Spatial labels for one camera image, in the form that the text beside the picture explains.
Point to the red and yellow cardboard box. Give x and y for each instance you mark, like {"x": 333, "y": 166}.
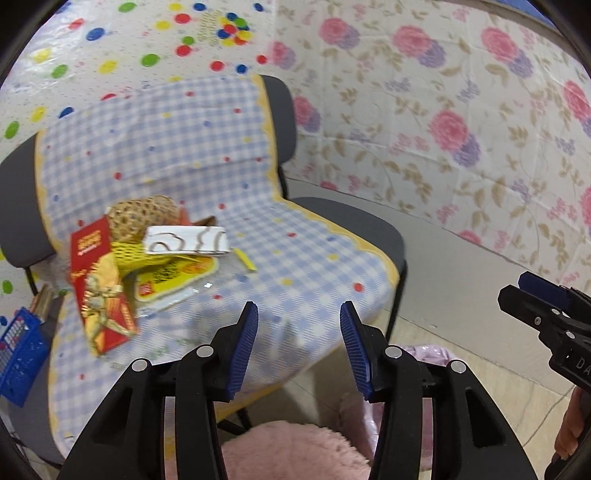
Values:
{"x": 87, "y": 244}

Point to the small yellow paper strip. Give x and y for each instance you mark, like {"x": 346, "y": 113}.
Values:
{"x": 244, "y": 261}

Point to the white box with brown squiggles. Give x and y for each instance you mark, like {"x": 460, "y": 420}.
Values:
{"x": 184, "y": 240}

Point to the white sheet with coloured dots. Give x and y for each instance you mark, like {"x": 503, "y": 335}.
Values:
{"x": 138, "y": 27}

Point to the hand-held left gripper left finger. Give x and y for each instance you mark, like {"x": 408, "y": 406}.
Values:
{"x": 244, "y": 353}

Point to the yellow foam mesh net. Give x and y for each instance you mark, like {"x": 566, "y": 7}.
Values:
{"x": 129, "y": 258}

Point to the woven bamboo basket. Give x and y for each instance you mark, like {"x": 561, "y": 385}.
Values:
{"x": 138, "y": 217}

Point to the blue checked dotted cloth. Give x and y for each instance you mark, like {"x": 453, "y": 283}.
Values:
{"x": 184, "y": 138}

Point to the grey office chair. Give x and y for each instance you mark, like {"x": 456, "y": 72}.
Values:
{"x": 355, "y": 221}

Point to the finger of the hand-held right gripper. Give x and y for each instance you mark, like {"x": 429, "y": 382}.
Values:
{"x": 547, "y": 290}
{"x": 531, "y": 310}

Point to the floral printed sheet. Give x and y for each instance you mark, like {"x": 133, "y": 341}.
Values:
{"x": 415, "y": 115}

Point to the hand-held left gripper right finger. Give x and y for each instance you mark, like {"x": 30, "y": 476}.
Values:
{"x": 355, "y": 353}

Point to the yellow packet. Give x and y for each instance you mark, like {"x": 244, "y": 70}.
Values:
{"x": 175, "y": 277}

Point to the person's right hand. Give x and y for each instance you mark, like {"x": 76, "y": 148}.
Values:
{"x": 569, "y": 431}

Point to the bundle of wooden sticks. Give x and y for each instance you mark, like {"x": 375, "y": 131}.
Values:
{"x": 41, "y": 302}

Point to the pink plastic bag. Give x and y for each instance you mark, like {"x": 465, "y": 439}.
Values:
{"x": 429, "y": 355}

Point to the pink fleece clothing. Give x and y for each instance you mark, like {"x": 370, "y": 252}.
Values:
{"x": 286, "y": 447}

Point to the blue plastic crate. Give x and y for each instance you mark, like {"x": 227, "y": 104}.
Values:
{"x": 18, "y": 364}

